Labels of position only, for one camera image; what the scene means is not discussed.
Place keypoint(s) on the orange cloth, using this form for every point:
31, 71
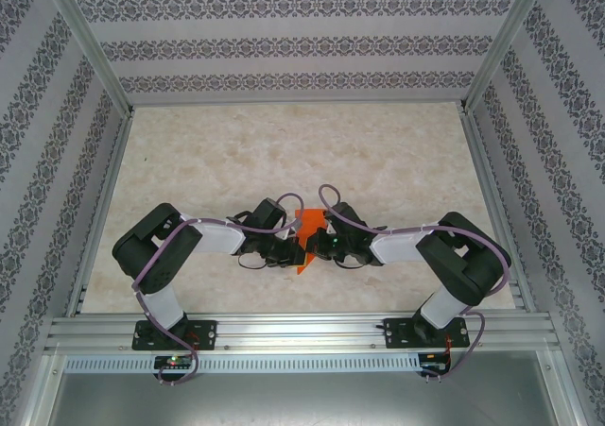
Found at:
312, 220

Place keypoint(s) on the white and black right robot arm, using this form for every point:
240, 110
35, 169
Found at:
397, 246

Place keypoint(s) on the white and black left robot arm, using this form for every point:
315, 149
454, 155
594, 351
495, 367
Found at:
217, 237

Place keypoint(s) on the grey sheet metal panel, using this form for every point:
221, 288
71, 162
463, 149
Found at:
302, 402

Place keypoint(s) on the small circuit board with pins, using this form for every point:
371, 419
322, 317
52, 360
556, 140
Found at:
435, 363

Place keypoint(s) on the small circuit board green light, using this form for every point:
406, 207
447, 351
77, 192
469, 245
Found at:
175, 362

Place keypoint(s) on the long aluminium mounting rail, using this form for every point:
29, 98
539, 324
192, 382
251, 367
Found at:
302, 329

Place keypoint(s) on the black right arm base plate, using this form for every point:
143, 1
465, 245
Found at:
402, 336

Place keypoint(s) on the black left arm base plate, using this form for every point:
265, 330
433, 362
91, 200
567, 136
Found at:
205, 334

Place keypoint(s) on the aluminium side rail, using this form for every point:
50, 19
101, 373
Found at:
496, 209
101, 209

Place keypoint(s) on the aluminium frame post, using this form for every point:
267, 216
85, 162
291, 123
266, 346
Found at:
90, 43
503, 43

